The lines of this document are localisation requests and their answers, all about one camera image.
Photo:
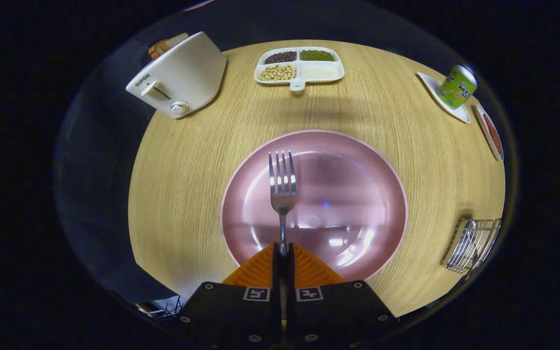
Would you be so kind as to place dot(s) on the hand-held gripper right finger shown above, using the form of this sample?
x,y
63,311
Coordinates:
x,y
291,267

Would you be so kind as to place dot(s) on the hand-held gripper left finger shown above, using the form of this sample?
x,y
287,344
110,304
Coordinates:
x,y
275,267

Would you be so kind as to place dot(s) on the pink round plate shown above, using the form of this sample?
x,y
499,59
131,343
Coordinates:
x,y
353,194

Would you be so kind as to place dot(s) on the pile of soybeans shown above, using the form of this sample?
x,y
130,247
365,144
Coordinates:
x,y
277,73

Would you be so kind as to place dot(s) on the white divided dish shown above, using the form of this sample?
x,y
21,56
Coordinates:
x,y
321,73

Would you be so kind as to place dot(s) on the pile of red beans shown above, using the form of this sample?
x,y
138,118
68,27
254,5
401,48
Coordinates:
x,y
280,57

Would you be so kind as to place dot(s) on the white toaster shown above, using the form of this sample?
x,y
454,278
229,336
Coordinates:
x,y
187,73

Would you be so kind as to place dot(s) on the pile of green beans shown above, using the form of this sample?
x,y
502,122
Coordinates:
x,y
317,55

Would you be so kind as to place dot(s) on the white square coaster dish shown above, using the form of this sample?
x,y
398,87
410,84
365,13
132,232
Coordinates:
x,y
460,114

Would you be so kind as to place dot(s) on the white oval dish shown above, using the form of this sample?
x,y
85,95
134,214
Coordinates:
x,y
484,124

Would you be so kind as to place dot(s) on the brown meat piece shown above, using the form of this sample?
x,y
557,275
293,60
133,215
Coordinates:
x,y
494,136

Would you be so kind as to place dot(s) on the green drink bottle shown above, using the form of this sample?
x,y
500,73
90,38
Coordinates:
x,y
457,87

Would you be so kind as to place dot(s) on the toast slice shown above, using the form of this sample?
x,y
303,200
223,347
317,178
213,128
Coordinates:
x,y
166,45

